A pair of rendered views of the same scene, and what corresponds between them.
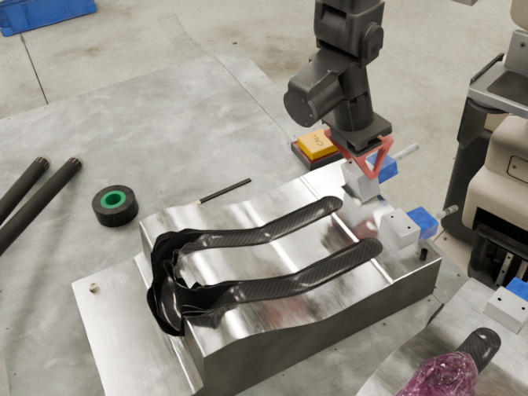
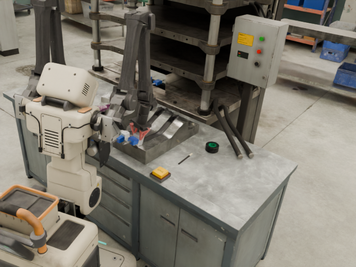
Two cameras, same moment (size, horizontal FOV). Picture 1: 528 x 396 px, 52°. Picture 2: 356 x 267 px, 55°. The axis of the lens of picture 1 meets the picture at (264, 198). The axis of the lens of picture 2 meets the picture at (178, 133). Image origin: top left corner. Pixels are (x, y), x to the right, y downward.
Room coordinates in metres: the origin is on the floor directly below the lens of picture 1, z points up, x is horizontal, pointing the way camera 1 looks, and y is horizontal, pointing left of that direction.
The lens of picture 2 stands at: (2.10, -0.78, 1.90)
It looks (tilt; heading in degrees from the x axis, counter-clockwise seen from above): 30 degrees down; 149
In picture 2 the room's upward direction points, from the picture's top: 5 degrees clockwise
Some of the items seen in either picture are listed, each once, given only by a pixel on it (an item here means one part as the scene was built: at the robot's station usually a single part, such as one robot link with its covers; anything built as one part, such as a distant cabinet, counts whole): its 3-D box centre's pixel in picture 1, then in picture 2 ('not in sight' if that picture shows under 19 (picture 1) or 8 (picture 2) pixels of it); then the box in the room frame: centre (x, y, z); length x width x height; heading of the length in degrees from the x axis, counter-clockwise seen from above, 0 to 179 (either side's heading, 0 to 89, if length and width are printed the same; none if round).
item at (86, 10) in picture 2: not in sight; (97, 10); (-5.05, 1.30, 0.42); 0.60 x 0.42 x 0.33; 17
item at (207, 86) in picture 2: not in sight; (176, 60); (-0.39, 0.61, 0.96); 1.29 x 0.83 x 0.18; 23
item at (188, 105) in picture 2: not in sight; (172, 81); (-0.40, 0.60, 0.76); 1.30 x 0.84 x 0.07; 23
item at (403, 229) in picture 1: (423, 222); (117, 139); (0.55, -0.24, 0.89); 0.13 x 0.05 x 0.05; 113
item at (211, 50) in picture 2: not in sight; (178, 32); (-0.38, 0.61, 1.20); 1.29 x 0.83 x 0.19; 23
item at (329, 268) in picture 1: (261, 253); (155, 123); (0.49, 0.01, 0.92); 0.35 x 0.16 x 0.09; 113
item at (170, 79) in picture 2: not in sight; (172, 73); (-0.32, 0.55, 0.87); 0.50 x 0.27 x 0.17; 113
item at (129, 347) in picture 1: (251, 273); (158, 130); (0.50, 0.03, 0.87); 0.50 x 0.26 x 0.14; 113
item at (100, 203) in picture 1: (115, 205); (212, 147); (0.72, 0.28, 0.82); 0.08 x 0.08 x 0.04
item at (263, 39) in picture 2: not in sight; (241, 122); (0.41, 0.76, 0.74); 0.31 x 0.22 x 1.47; 23
